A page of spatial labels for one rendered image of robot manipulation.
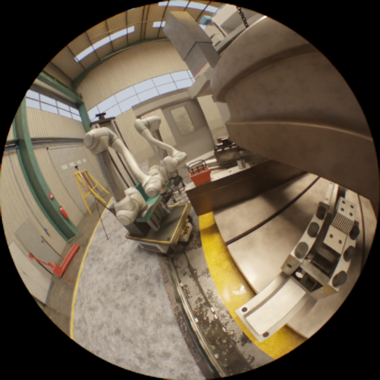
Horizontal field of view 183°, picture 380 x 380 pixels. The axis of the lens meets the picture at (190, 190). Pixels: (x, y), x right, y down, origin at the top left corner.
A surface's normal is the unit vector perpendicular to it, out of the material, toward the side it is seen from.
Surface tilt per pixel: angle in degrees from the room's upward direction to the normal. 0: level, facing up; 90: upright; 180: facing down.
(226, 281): 0
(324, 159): 90
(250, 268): 0
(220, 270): 0
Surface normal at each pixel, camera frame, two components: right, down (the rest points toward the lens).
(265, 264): -0.37, -0.81
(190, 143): 0.33, 0.34
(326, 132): -0.87, 0.47
